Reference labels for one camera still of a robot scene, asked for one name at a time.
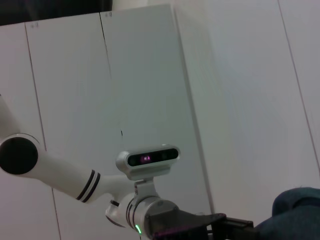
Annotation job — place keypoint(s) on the dark teal fabric bag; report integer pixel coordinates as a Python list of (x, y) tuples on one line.
[(292, 215)]

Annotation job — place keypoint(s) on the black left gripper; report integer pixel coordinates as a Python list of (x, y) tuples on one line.
[(180, 222)]

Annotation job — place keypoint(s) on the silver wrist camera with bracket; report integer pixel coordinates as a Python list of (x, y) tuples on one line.
[(150, 162)]

